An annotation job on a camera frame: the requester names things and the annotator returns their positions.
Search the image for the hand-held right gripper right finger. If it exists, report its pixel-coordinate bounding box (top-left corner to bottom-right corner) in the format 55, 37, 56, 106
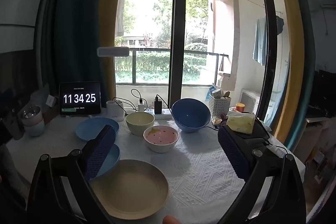
217, 125, 306, 224

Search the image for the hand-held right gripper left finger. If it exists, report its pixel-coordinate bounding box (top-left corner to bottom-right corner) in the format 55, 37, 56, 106
26, 124, 121, 224

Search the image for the light blue plate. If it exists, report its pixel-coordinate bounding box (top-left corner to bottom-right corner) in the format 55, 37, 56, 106
95, 144, 121, 179

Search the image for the cream bowl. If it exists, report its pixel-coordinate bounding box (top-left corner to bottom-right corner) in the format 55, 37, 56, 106
126, 112, 155, 137

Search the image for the large blue bowl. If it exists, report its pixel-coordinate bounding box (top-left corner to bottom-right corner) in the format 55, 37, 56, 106
171, 98, 211, 133

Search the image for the pink speckled bowl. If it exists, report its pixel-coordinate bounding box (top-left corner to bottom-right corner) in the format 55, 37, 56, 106
143, 125, 180, 153

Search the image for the person's right hand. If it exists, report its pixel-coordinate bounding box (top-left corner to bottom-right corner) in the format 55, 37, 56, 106
162, 215, 181, 224

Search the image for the pale blue cup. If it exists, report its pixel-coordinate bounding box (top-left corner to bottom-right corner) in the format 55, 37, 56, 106
24, 119, 46, 137

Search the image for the yellow tissue pack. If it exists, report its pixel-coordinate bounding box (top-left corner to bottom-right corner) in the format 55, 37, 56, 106
226, 112, 256, 134

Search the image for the dark grey cloth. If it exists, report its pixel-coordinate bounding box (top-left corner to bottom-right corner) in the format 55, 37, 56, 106
219, 116, 271, 147

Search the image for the white textured tablecloth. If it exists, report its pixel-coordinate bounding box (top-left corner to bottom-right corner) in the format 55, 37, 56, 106
7, 107, 306, 224

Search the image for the white lattice basket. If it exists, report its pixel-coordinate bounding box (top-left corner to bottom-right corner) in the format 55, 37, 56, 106
208, 94, 232, 118

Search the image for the beige plate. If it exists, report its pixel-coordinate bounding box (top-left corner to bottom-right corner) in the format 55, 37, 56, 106
91, 159, 169, 220

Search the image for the white air conditioner unit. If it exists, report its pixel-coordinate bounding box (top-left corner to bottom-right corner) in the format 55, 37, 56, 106
240, 89, 260, 115

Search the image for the black tablet clock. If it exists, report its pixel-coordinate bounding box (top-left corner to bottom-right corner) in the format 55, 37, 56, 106
59, 81, 102, 116

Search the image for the blue plastic bag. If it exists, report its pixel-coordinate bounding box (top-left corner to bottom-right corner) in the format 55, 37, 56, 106
205, 85, 216, 102

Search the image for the white power strip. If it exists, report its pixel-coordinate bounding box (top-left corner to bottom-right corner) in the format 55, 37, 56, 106
125, 108, 174, 120

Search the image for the cardboard box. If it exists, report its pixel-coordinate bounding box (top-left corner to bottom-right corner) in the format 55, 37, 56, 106
217, 72, 235, 90

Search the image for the black monitor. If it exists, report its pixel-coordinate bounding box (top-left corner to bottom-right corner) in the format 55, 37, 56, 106
308, 69, 336, 119

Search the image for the teal curtain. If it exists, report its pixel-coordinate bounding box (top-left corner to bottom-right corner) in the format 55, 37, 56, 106
34, 0, 111, 109
286, 0, 315, 151

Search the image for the yellow curtain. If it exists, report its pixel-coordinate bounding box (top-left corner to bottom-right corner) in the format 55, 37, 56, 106
265, 0, 305, 143
98, 0, 129, 106

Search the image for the balcony railing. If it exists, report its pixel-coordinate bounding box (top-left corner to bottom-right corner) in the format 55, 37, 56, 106
115, 48, 229, 85

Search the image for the light blue hanging shirt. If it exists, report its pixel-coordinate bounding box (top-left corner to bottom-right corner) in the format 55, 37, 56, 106
252, 17, 268, 66

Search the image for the grey hanging cloth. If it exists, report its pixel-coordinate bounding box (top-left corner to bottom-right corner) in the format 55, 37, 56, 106
115, 4, 125, 37

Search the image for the teal hanging shirt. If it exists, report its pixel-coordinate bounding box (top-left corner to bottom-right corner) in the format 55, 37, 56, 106
276, 15, 285, 35

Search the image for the long black cable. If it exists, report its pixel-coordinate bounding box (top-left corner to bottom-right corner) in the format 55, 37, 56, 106
155, 94, 289, 155

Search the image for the black lamp cable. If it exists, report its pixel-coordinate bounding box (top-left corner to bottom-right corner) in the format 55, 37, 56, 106
113, 97, 138, 111

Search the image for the black white-charger cable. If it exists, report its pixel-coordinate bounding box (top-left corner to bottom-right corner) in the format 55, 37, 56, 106
130, 88, 144, 104

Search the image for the dark sliding door frame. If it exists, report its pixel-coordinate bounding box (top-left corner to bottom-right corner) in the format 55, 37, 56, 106
100, 0, 280, 122

